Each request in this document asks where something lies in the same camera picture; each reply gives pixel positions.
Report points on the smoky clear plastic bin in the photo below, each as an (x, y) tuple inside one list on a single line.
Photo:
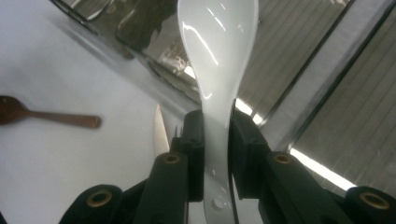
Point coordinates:
[(358, 124), (140, 25)]

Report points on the brown wooden spoon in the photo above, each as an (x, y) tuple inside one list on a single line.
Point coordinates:
[(62, 118)]

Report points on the white ceramic spoon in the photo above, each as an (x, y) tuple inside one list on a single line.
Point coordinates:
[(218, 46)]

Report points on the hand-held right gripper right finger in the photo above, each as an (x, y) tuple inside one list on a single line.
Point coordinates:
[(247, 155)]

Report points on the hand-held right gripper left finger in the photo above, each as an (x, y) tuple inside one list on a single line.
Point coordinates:
[(194, 155)]

